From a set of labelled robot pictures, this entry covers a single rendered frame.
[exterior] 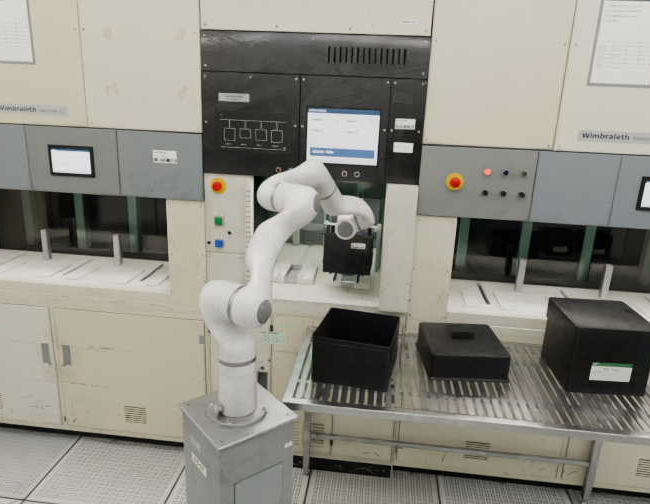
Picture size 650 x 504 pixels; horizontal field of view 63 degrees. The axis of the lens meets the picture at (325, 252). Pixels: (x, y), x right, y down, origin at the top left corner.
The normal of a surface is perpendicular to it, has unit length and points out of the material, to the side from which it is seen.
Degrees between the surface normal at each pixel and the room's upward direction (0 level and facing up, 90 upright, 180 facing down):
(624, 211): 90
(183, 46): 90
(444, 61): 90
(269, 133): 90
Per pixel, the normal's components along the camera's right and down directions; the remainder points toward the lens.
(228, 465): 0.62, 0.25
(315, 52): -0.11, 0.29
